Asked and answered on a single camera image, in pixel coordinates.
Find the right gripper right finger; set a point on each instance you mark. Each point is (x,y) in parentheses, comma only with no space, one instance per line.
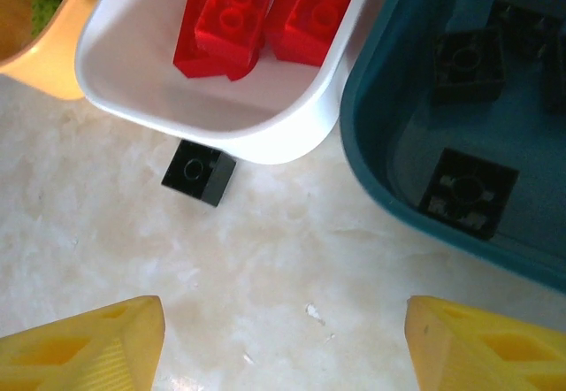
(486,351)

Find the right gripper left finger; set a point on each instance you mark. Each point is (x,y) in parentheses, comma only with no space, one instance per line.
(79,351)

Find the black lego brick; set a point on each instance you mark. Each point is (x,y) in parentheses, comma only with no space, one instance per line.
(528,19)
(468,66)
(199,178)
(468,192)

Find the teal plastic container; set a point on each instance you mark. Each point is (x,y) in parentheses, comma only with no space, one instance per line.
(367,99)

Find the orange plastic container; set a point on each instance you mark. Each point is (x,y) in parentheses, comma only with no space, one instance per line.
(57,68)

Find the red lego brick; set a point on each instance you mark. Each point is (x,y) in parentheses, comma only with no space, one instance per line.
(239,15)
(190,50)
(320,15)

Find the white plastic container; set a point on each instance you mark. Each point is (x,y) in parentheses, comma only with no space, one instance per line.
(146,77)

